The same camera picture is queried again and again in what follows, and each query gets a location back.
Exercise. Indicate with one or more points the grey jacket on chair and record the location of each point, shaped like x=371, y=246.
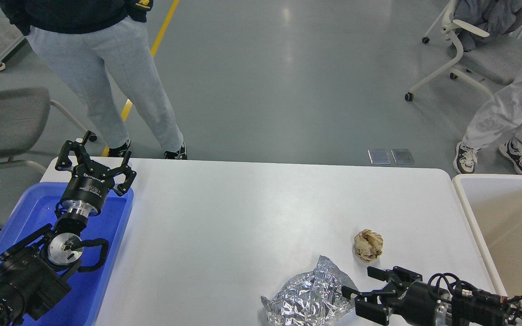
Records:
x=496, y=17

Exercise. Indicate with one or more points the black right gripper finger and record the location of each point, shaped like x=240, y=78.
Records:
x=370, y=305
x=397, y=275

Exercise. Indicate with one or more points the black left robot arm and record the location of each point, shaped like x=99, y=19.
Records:
x=34, y=272

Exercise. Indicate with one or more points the person in white coverall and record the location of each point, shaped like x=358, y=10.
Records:
x=502, y=112

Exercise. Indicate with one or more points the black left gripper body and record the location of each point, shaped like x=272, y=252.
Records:
x=90, y=186

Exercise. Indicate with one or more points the metal floor plate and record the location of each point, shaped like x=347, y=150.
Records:
x=379, y=156
x=402, y=156

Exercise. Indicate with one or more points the crumpled brown paper ball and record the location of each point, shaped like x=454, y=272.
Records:
x=368, y=245

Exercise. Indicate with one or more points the silver foil bag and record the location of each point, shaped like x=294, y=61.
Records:
x=311, y=298

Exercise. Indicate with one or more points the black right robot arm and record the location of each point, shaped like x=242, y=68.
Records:
x=470, y=304

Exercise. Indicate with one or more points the grey chair on left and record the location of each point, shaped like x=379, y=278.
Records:
x=23, y=116

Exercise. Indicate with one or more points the wheeled metal cart base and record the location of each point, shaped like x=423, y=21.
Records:
x=10, y=38

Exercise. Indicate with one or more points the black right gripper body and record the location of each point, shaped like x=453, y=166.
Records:
x=422, y=305

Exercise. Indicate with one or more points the person in grey sweatpants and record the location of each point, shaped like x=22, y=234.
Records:
x=87, y=42

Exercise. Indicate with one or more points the left metal floor plate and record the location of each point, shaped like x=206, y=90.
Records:
x=379, y=156

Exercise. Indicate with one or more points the white grey office chair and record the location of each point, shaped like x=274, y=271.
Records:
x=498, y=61

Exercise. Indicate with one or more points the beige plastic bin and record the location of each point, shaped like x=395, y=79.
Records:
x=493, y=206

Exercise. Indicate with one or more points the right metal floor plate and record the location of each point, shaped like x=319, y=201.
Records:
x=402, y=156

